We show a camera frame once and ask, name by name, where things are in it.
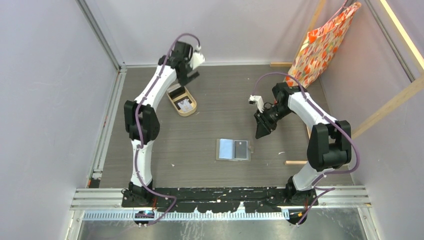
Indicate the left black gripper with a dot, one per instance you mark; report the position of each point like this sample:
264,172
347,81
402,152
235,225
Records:
184,79

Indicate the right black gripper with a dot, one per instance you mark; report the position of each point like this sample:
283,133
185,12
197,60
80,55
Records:
262,131

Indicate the black VIP credit card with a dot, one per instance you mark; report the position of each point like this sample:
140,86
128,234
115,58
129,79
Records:
241,149

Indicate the beige card holder wallet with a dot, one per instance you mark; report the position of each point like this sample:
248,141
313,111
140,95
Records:
225,150

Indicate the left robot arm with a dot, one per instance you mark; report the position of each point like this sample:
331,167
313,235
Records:
140,117

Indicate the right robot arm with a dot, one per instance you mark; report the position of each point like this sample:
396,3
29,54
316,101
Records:
328,147

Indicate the loose white card in tray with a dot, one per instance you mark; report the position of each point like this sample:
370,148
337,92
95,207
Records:
185,105

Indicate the gold oval tray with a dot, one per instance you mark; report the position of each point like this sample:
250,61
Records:
186,95

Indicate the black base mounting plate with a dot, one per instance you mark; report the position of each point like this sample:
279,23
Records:
266,199

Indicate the orange floral fabric bag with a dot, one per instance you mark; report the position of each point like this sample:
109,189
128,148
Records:
320,45

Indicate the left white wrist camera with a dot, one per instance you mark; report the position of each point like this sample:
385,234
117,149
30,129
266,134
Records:
196,60

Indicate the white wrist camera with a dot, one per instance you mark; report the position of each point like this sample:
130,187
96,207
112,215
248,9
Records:
196,60
258,101

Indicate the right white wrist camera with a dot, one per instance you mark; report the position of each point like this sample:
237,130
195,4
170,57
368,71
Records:
258,101

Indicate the aluminium rail frame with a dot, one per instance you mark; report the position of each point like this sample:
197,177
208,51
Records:
104,204

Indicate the wooden frame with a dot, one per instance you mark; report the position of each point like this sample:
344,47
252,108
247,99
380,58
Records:
371,67

